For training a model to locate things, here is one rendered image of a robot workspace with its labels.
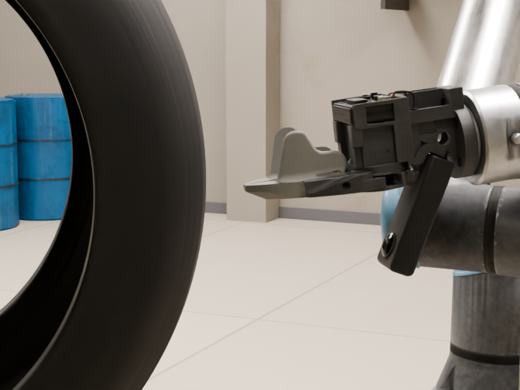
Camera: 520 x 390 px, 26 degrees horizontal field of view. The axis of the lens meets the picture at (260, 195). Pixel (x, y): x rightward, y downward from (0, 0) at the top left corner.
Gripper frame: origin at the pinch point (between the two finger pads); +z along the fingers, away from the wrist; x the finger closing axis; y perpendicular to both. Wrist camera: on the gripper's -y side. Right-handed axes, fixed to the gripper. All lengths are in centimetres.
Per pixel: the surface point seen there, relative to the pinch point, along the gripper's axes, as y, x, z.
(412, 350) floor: -133, -331, -122
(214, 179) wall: -107, -703, -109
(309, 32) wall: -9, -659, -181
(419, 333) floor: -135, -355, -135
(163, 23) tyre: 16.3, 14.0, 8.4
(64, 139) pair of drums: -62, -695, -7
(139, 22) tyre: 16.6, 15.9, 10.4
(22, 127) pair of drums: -50, -698, 20
